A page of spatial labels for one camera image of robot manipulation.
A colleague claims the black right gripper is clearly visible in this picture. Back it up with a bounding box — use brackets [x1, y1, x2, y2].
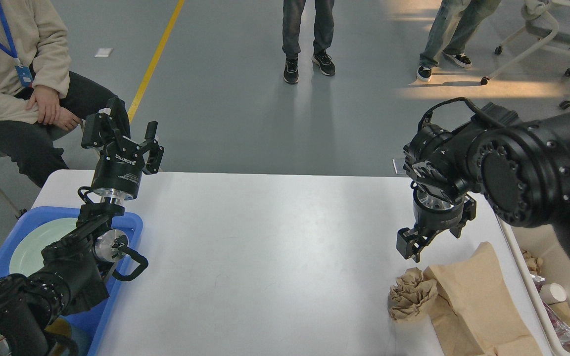
[396, 189, 476, 262]

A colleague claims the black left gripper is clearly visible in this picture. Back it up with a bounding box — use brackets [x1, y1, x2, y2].
[81, 97, 164, 200]

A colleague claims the brown paper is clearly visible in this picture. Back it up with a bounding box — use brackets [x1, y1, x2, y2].
[387, 267, 438, 323]

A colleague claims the brown paper bag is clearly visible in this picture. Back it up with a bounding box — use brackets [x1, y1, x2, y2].
[425, 242, 541, 356]

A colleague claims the green plate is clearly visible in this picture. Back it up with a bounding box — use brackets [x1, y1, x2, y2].
[9, 217, 77, 276]

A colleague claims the dark teal mug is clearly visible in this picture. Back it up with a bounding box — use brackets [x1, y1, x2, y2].
[45, 318, 91, 356]

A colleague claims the crushed red can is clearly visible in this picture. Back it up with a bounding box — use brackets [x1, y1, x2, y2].
[543, 302, 570, 352]

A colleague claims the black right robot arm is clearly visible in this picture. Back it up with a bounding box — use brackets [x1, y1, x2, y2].
[396, 97, 570, 262]

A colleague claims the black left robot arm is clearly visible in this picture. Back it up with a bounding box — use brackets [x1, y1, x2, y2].
[0, 98, 164, 356]

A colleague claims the crumpled paper in bin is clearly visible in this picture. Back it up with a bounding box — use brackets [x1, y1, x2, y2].
[521, 249, 544, 275]

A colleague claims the person in beige sweater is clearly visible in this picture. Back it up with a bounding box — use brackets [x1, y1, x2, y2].
[0, 0, 115, 187]

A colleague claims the white plastic bin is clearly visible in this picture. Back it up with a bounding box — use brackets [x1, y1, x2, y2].
[498, 219, 570, 356]

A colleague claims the small white cup in bin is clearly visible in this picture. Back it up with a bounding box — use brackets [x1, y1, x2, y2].
[539, 282, 568, 306]

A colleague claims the blue plastic tray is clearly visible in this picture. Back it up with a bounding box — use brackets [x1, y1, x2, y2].
[0, 206, 121, 356]

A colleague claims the person in blue jeans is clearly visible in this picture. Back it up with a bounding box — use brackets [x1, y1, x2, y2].
[416, 0, 501, 83]

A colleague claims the grey office chair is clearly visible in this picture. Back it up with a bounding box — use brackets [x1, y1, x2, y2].
[480, 0, 570, 110]

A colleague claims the person in black sneakers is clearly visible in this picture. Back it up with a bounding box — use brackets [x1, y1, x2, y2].
[282, 0, 336, 85]

